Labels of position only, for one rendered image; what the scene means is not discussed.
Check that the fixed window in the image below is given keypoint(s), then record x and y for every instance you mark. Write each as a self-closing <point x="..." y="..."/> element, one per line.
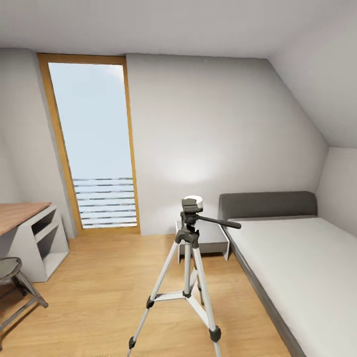
<point x="88" y="98"/>

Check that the nightstand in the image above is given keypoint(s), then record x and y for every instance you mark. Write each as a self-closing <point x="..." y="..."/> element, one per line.
<point x="212" y="238"/>

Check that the desk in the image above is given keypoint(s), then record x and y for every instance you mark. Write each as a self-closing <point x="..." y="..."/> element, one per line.
<point x="34" y="233"/>

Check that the taboret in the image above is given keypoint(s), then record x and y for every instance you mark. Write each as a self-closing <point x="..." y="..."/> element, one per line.
<point x="9" y="268"/>

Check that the camera tripod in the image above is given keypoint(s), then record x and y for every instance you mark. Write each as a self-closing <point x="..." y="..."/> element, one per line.
<point x="188" y="232"/>

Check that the table lamp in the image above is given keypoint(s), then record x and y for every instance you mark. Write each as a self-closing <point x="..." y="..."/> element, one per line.
<point x="199" y="200"/>

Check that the bed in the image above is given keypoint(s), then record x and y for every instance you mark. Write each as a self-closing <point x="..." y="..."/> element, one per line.
<point x="303" y="268"/>

